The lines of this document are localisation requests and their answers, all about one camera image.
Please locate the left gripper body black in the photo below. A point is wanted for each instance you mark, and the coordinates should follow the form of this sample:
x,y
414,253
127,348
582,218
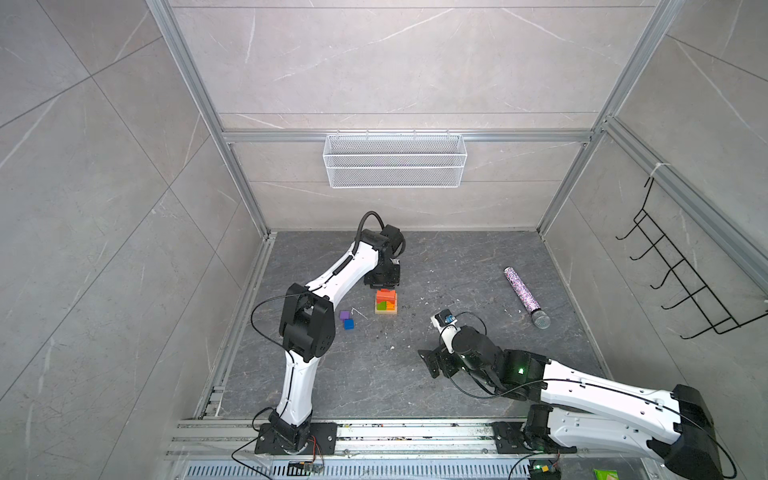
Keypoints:
x,y
386,277

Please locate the glitter purple tube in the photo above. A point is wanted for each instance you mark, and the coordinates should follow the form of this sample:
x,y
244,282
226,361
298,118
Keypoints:
x,y
538,316

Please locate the orange rectangular block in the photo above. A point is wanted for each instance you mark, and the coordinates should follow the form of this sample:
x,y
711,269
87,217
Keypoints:
x,y
386,295

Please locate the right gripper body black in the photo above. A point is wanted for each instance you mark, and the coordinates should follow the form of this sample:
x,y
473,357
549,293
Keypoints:
x,y
449,363

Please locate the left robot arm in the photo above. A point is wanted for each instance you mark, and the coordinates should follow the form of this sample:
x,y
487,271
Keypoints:
x,y
307,322

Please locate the aluminium mounting rail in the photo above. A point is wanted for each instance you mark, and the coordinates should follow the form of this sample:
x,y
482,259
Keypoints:
x,y
379,438

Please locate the black wire hook rack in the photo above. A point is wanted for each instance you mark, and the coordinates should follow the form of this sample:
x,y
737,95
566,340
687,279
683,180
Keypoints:
x,y
718,319

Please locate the green packet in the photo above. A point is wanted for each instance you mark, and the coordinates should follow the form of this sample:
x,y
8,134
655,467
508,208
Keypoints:
x,y
601,474

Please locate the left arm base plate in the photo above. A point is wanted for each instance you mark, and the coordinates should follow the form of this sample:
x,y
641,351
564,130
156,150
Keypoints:
x,y
319,438

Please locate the white perforated cable tray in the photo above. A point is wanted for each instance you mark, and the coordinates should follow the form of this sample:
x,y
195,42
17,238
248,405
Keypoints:
x,y
365,469

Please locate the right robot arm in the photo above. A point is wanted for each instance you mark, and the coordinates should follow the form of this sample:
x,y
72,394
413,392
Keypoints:
x,y
571,410

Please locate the white wire mesh basket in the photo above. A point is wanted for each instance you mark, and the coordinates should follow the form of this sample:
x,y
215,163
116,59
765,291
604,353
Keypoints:
x,y
368,161

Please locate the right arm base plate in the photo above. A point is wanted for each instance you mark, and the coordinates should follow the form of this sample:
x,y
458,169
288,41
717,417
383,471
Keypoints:
x,y
517,438

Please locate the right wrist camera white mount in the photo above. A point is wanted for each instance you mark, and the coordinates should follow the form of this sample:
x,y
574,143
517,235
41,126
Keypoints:
x,y
445,322

